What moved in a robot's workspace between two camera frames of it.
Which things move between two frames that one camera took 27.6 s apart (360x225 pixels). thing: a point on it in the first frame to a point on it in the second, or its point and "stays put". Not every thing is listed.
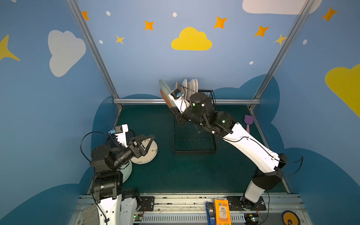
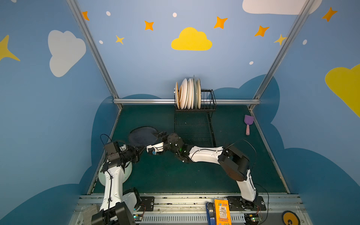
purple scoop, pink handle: [249, 120] stays put
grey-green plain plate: [166, 89] to [195, 93]
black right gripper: [178, 111] to [163, 139]
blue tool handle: [210, 208] stays put
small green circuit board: [138, 217] stays put
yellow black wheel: [290, 218] stays put
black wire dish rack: [190, 138] stays put
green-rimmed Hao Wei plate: [184, 88] stays put
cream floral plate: [151, 153] to [198, 93]
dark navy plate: [112, 141] to [142, 136]
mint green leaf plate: [126, 170] stays put
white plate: [196, 85] to [192, 94]
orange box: [222, 212] stays put
